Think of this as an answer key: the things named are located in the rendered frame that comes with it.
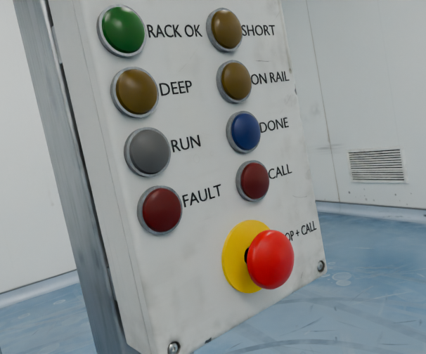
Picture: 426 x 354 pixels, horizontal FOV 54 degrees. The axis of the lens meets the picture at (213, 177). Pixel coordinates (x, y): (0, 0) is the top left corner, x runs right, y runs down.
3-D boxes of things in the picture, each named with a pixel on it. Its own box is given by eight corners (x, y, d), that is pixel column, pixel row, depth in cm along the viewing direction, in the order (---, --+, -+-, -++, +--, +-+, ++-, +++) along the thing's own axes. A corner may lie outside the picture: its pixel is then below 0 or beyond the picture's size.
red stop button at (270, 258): (304, 278, 29) (294, 223, 29) (264, 300, 27) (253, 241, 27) (259, 269, 33) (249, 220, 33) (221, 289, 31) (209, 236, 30)
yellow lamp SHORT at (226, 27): (248, 47, 30) (240, 8, 30) (218, 48, 28) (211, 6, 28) (240, 50, 31) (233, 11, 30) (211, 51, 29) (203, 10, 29)
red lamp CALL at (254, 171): (275, 194, 31) (268, 158, 31) (248, 204, 29) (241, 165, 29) (267, 194, 32) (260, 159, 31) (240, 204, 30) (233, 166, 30)
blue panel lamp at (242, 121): (266, 147, 31) (259, 109, 30) (238, 153, 29) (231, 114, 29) (259, 147, 31) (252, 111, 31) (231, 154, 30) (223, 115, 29)
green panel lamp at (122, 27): (152, 51, 25) (143, 4, 25) (110, 53, 23) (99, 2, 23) (145, 55, 26) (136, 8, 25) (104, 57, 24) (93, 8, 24)
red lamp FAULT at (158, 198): (188, 225, 26) (179, 182, 26) (150, 239, 25) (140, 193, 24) (181, 225, 27) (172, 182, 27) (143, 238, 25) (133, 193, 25)
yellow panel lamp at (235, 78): (257, 97, 30) (250, 59, 30) (228, 102, 29) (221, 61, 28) (249, 100, 31) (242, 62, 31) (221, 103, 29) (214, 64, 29)
